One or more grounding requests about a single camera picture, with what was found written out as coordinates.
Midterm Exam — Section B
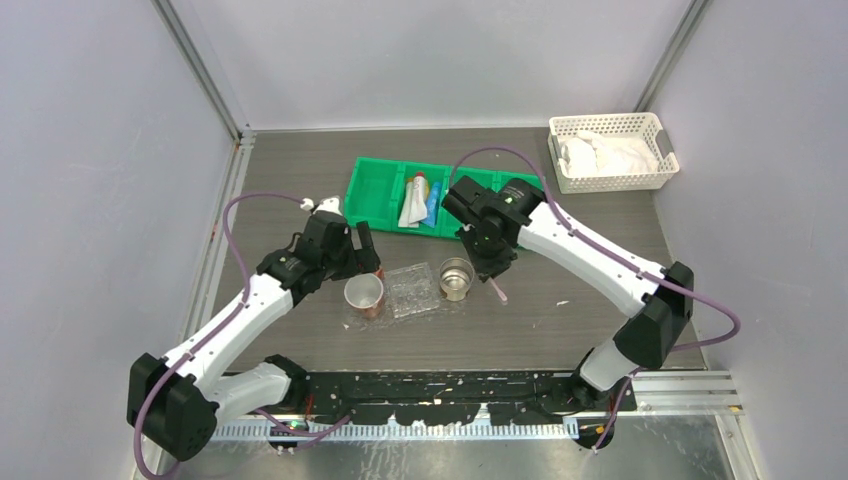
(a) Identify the brown steel cup with handle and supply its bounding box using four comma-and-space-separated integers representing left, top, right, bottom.
343, 273, 385, 320

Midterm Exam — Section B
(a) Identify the clear acrylic toothbrush holder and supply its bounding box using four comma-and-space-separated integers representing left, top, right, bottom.
385, 262, 441, 321

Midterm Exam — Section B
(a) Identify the white toothpaste tube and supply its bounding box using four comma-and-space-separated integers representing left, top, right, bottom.
398, 174, 430, 228

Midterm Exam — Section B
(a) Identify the pink toothbrush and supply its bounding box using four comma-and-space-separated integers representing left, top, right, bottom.
489, 279, 508, 305

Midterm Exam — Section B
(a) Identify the clear oval acrylic tray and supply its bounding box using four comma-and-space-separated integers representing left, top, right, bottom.
341, 263, 467, 331

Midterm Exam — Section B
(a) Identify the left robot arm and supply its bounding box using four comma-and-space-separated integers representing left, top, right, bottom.
127, 211, 380, 462

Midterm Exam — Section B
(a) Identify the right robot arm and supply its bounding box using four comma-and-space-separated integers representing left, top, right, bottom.
442, 176, 694, 411

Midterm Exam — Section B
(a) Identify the blue toothpaste tube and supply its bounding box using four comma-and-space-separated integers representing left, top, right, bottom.
420, 182, 442, 228

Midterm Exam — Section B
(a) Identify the white cloth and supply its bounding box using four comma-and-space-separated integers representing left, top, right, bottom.
558, 130, 659, 178

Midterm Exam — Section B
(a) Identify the white perforated plastic basket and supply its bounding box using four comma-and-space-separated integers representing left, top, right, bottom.
548, 112, 680, 194

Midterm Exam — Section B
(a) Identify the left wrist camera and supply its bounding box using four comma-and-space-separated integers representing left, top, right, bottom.
312, 195, 344, 216

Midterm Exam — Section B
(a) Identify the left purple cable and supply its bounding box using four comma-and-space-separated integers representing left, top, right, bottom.
133, 192, 316, 480

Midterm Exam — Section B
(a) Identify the purple cable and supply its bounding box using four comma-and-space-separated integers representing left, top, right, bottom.
450, 146, 742, 452
133, 192, 316, 480

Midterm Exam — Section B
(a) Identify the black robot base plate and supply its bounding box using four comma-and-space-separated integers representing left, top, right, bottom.
266, 370, 636, 448

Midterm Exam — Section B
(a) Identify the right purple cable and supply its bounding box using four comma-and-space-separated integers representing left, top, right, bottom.
450, 146, 742, 452

